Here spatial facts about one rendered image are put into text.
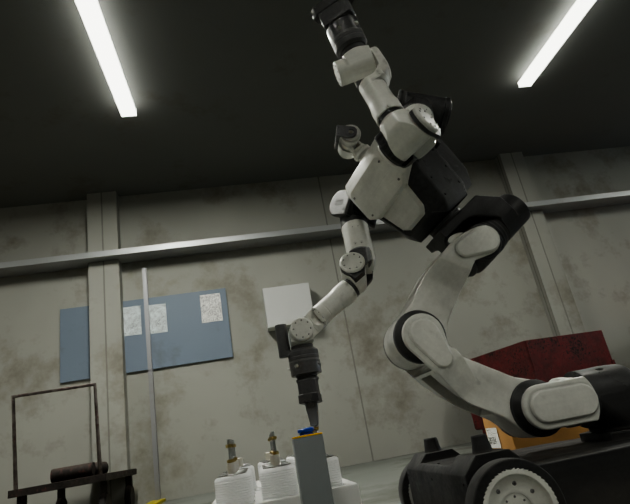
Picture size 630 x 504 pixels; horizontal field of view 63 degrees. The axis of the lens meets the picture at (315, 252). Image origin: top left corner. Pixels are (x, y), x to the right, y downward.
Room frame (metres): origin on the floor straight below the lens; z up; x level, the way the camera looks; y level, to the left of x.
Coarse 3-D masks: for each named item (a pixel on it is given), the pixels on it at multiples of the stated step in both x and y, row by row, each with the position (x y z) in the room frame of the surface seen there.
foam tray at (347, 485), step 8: (344, 480) 1.56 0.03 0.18; (336, 488) 1.41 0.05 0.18; (344, 488) 1.41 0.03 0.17; (352, 488) 1.42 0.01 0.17; (256, 496) 1.56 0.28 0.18; (288, 496) 1.40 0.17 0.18; (296, 496) 1.39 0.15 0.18; (336, 496) 1.41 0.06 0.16; (344, 496) 1.41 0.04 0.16; (352, 496) 1.42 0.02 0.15; (360, 496) 1.42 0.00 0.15
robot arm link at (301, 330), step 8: (296, 320) 1.42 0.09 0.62; (304, 320) 1.42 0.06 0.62; (280, 328) 1.46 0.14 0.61; (296, 328) 1.42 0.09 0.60; (304, 328) 1.42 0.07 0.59; (312, 328) 1.43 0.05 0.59; (280, 336) 1.46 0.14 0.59; (288, 336) 1.49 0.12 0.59; (296, 336) 1.42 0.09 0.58; (304, 336) 1.42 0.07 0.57; (312, 336) 1.45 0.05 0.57; (280, 344) 1.46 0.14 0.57; (288, 344) 1.46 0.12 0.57; (296, 344) 1.45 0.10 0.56; (304, 344) 1.45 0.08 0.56; (312, 344) 1.47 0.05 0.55; (280, 352) 1.46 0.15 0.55; (288, 352) 1.46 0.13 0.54; (296, 352) 1.44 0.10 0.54; (304, 352) 1.44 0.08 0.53; (312, 352) 1.45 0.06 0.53
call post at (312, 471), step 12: (300, 444) 1.27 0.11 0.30; (312, 444) 1.27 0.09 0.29; (300, 456) 1.27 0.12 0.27; (312, 456) 1.27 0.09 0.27; (324, 456) 1.28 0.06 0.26; (300, 468) 1.27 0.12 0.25; (312, 468) 1.27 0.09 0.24; (324, 468) 1.28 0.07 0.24; (300, 480) 1.27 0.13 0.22; (312, 480) 1.27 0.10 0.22; (324, 480) 1.27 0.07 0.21; (300, 492) 1.29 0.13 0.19; (312, 492) 1.27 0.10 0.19; (324, 492) 1.27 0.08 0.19
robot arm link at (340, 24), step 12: (324, 0) 1.04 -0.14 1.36; (336, 0) 1.03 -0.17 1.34; (348, 0) 1.04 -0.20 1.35; (312, 12) 1.07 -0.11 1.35; (324, 12) 1.05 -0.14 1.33; (336, 12) 1.04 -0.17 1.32; (348, 12) 1.04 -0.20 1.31; (324, 24) 1.06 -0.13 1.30; (336, 24) 1.04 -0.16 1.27; (348, 24) 1.03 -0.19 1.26; (336, 36) 1.05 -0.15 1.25
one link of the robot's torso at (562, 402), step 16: (544, 384) 1.39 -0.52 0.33; (560, 384) 1.39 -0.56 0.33; (576, 384) 1.39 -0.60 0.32; (528, 400) 1.38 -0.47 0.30; (544, 400) 1.37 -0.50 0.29; (560, 400) 1.38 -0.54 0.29; (576, 400) 1.39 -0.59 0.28; (592, 400) 1.40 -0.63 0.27; (528, 416) 1.38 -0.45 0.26; (544, 416) 1.37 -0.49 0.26; (560, 416) 1.38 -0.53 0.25; (576, 416) 1.39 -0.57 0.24; (592, 416) 1.40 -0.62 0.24
